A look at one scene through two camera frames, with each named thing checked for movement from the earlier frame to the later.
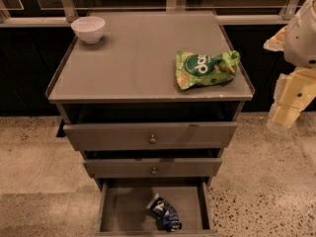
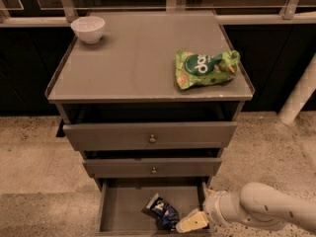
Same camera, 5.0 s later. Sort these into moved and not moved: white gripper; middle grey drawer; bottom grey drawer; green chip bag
Moved: white gripper
Not moved: green chip bag; bottom grey drawer; middle grey drawer
